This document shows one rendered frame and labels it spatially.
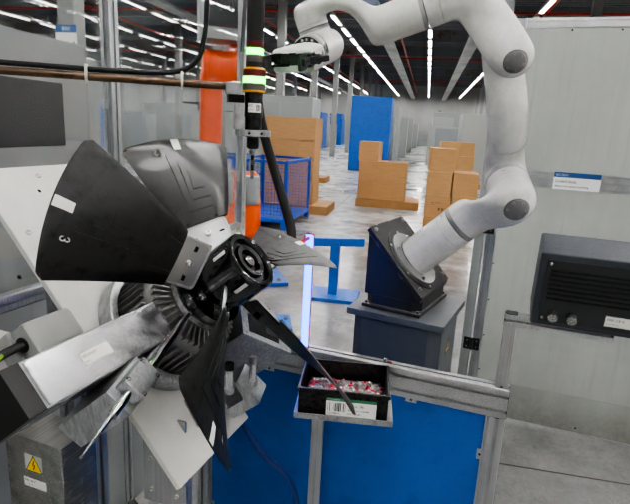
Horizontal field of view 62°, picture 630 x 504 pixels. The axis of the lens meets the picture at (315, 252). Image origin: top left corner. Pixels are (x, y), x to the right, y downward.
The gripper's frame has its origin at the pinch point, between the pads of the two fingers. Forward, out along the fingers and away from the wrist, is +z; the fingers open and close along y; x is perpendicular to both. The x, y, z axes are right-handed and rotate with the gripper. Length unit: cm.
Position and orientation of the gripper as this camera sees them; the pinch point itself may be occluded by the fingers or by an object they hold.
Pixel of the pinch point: (282, 63)
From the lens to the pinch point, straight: 119.5
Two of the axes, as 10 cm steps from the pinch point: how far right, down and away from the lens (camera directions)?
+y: -9.4, -1.0, 3.3
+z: -3.4, 4.5, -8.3
